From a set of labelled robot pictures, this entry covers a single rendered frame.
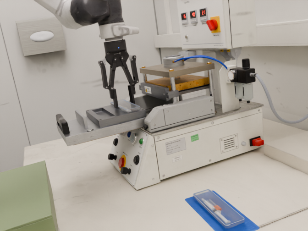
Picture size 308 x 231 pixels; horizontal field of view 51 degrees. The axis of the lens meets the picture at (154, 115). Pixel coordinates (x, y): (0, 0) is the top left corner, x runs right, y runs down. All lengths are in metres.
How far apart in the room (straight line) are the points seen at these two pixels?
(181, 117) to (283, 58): 0.66
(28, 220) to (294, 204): 0.67
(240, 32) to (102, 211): 0.75
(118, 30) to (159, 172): 0.49
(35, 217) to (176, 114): 0.54
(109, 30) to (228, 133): 0.55
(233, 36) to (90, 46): 1.68
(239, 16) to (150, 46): 1.69
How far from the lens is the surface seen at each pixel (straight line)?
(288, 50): 1.55
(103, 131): 1.05
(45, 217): 0.80
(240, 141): 1.24
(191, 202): 0.98
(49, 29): 2.51
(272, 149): 1.23
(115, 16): 1.11
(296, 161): 1.15
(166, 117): 1.06
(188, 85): 1.15
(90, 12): 1.05
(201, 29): 1.27
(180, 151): 1.11
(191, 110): 1.10
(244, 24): 1.20
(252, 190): 1.03
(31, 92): 2.65
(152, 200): 1.02
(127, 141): 1.21
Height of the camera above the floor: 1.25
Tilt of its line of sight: 15 degrees down
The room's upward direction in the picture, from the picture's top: 8 degrees counter-clockwise
